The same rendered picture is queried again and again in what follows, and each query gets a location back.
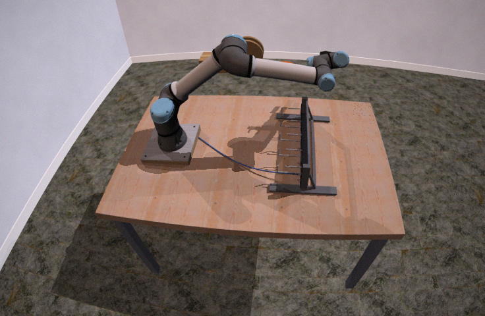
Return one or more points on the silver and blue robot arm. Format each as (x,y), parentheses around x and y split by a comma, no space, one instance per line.
(231,56)

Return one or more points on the grey rack with cable hooks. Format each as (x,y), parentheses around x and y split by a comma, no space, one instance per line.
(304,188)

